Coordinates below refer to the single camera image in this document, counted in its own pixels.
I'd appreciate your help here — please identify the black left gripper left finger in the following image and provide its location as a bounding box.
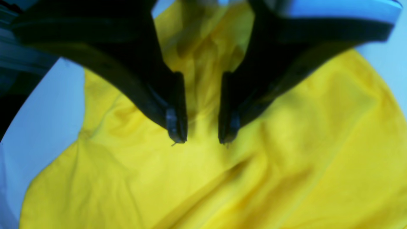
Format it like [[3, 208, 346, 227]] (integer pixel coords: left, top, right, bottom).
[[11, 0, 188, 143]]

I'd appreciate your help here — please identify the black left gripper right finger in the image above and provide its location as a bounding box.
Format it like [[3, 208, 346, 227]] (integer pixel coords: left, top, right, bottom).
[[218, 0, 402, 144]]

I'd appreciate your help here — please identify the orange yellow t-shirt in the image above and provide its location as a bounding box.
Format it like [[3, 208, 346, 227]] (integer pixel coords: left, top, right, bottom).
[[19, 0, 406, 229]]

